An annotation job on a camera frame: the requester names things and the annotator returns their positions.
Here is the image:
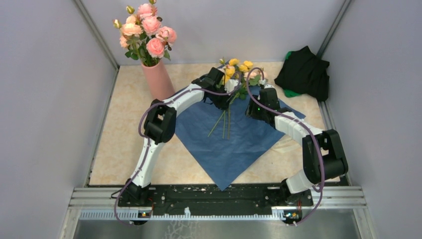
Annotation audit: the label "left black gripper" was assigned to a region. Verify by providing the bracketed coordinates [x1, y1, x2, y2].
[211, 85, 234, 111]

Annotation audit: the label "small yellow pink flower bouquet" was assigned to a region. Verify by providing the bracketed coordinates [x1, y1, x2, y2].
[208, 58, 253, 139]

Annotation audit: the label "peach rose stem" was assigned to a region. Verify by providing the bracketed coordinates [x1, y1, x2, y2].
[229, 69, 267, 105]

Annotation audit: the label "blue wrapping paper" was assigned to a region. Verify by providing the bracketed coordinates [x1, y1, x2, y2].
[171, 99, 303, 189]

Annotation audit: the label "pale pink rose stem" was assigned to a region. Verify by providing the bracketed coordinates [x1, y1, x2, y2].
[113, 14, 143, 60]

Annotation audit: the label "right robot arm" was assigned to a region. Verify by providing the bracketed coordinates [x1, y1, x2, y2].
[245, 88, 348, 205]

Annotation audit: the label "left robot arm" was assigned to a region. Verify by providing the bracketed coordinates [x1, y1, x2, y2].
[116, 67, 241, 207]

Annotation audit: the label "pink ceramic vase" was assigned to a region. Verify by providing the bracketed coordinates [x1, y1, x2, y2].
[141, 61, 175, 100]

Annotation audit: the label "pink rose bunch in vase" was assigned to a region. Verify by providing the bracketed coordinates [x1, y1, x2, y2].
[126, 0, 177, 66]

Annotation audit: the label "green cloth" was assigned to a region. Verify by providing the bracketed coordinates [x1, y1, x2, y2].
[283, 51, 301, 98]

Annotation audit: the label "black cloth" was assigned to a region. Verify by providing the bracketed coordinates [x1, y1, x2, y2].
[274, 46, 330, 102]

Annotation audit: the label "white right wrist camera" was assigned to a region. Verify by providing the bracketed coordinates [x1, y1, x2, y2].
[258, 78, 274, 89]

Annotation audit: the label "right aluminium frame post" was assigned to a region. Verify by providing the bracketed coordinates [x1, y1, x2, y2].
[316, 0, 353, 58]

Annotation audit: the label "aluminium frame post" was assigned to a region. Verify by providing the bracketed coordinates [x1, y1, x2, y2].
[316, 0, 353, 58]
[72, 0, 119, 71]

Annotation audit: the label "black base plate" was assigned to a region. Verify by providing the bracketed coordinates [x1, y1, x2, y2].
[130, 183, 314, 216]

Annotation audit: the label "left aluminium frame post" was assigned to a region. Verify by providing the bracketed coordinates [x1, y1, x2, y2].
[72, 0, 119, 71]

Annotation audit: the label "aluminium front rail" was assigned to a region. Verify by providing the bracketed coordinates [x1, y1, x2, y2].
[68, 186, 367, 222]

